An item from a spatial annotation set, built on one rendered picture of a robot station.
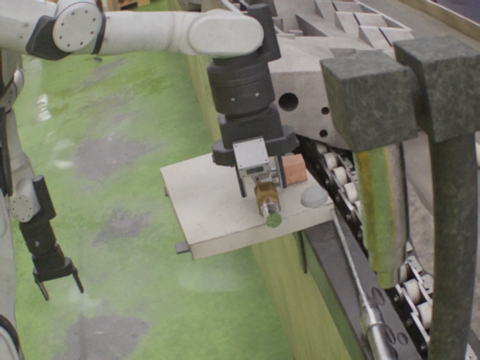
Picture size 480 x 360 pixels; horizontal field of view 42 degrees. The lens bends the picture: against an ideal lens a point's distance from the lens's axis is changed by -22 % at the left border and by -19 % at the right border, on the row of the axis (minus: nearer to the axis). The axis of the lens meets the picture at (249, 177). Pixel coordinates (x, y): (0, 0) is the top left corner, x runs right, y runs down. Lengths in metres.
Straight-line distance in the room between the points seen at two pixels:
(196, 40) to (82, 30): 0.18
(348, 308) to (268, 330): 1.29
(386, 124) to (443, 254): 0.08
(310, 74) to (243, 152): 0.22
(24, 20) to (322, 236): 0.57
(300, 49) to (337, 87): 0.98
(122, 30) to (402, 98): 0.74
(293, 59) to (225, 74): 0.22
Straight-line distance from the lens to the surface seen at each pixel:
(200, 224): 1.12
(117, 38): 0.98
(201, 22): 0.99
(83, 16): 0.93
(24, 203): 1.43
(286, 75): 1.21
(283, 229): 1.09
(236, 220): 1.10
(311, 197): 1.09
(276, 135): 1.09
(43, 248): 1.49
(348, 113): 0.27
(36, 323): 2.53
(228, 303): 2.36
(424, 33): 2.20
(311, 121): 1.25
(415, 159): 1.30
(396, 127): 0.28
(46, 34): 0.94
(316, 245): 1.06
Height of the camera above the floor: 1.31
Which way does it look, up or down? 24 degrees down
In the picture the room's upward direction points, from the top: 12 degrees counter-clockwise
